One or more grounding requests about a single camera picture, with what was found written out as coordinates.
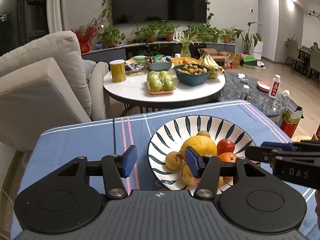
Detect orange tangerine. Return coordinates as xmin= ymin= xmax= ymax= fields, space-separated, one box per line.
xmin=219 ymin=152 xmax=237 ymax=163

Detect beige sofa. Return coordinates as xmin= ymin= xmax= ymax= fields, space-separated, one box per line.
xmin=1 ymin=31 xmax=110 ymax=152

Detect black wall television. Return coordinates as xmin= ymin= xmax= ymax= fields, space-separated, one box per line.
xmin=112 ymin=0 xmax=207 ymax=25

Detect red apple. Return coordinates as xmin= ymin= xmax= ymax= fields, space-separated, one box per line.
xmin=217 ymin=139 xmax=235 ymax=155
xmin=182 ymin=164 xmax=200 ymax=186

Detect glass vase with plant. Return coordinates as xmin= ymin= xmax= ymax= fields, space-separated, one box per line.
xmin=180 ymin=30 xmax=198 ymax=57

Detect striped ceramic bowl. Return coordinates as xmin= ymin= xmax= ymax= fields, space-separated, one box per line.
xmin=148 ymin=115 xmax=255 ymax=194

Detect teal bowl of longans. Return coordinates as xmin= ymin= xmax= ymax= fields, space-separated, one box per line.
xmin=173 ymin=63 xmax=211 ymax=86

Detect yellow-brown pear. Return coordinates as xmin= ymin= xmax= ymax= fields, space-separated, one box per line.
xmin=165 ymin=151 xmax=183 ymax=170

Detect green apples on tray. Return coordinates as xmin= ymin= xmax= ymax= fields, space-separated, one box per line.
xmin=146 ymin=70 xmax=176 ymax=95

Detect dark marble table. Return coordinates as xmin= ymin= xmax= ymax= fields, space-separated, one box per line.
xmin=217 ymin=72 xmax=289 ymax=118

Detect blue striped tablecloth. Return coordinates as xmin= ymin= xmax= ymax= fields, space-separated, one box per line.
xmin=11 ymin=100 xmax=319 ymax=239

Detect white bottle red label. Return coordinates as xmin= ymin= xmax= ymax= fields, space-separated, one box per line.
xmin=268 ymin=74 xmax=280 ymax=98

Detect yellow can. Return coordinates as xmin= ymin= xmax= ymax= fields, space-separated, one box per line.
xmin=110 ymin=59 xmax=126 ymax=83

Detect brown kiwi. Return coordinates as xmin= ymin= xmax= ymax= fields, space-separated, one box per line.
xmin=197 ymin=131 xmax=211 ymax=138

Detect white round coffee table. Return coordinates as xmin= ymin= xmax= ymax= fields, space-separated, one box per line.
xmin=103 ymin=68 xmax=226 ymax=102

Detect banana bunch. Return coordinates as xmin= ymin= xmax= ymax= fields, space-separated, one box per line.
xmin=199 ymin=52 xmax=225 ymax=79

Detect large yellow grapefruit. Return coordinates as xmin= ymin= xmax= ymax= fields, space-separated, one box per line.
xmin=180 ymin=135 xmax=218 ymax=159

